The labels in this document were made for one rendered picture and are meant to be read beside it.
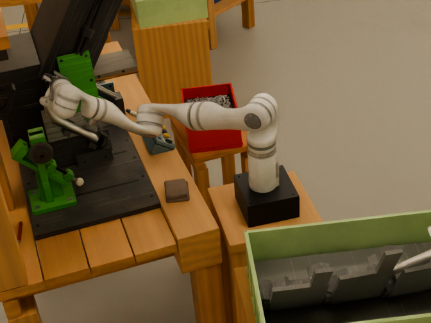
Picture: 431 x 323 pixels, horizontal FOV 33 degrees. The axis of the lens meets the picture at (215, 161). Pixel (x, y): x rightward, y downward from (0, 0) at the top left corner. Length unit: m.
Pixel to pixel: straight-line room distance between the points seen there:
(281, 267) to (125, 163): 0.74
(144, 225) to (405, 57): 3.20
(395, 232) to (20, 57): 1.44
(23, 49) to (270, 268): 1.24
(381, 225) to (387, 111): 2.39
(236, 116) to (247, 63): 2.98
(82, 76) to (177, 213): 0.62
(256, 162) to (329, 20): 3.56
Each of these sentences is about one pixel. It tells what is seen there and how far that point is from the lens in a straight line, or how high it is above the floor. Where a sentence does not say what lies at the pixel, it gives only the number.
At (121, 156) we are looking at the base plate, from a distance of 2.70.
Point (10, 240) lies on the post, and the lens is 2.18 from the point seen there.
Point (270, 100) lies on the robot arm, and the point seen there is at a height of 1.26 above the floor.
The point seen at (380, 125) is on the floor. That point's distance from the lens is 4.49.
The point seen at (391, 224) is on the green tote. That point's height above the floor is 0.93.
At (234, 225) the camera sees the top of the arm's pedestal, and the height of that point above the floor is 0.85.
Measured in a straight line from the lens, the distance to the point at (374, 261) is 2.04.
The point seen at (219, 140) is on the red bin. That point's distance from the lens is 2.83.
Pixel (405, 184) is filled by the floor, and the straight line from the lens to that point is 4.02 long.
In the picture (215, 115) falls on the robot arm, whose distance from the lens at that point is 2.27.
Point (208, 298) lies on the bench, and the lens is 2.51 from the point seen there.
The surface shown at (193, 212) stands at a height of 0.90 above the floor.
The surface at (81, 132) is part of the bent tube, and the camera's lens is 2.66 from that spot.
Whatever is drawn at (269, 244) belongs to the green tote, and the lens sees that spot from 2.25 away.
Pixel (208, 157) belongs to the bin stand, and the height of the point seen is 0.79.
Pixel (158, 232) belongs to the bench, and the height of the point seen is 0.88.
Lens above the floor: 2.39
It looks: 35 degrees down
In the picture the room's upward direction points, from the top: 5 degrees counter-clockwise
